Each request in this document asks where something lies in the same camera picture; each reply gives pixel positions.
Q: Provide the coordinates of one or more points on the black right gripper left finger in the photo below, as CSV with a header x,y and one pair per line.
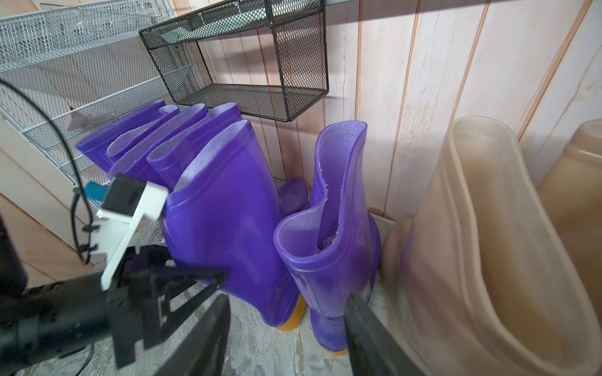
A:
x,y
203,351

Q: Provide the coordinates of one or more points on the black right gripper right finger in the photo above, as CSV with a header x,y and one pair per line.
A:
x,y
372,349

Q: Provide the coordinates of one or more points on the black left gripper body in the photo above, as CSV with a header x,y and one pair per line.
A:
x,y
134,307

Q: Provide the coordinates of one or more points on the purple rain boot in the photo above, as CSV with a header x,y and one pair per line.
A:
x,y
134,162
96,144
332,248
222,214
129,139
171,158

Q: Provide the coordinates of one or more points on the purple rain boot back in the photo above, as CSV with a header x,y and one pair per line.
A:
x,y
332,248

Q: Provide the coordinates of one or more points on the beige rain boot large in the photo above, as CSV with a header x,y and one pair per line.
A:
x,y
479,282

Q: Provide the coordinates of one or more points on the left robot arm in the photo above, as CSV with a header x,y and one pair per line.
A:
x,y
64,317

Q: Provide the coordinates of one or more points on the black mesh wall basket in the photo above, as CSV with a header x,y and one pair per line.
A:
x,y
268,57

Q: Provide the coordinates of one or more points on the white wire wall shelf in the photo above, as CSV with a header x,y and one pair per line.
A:
x,y
78,65

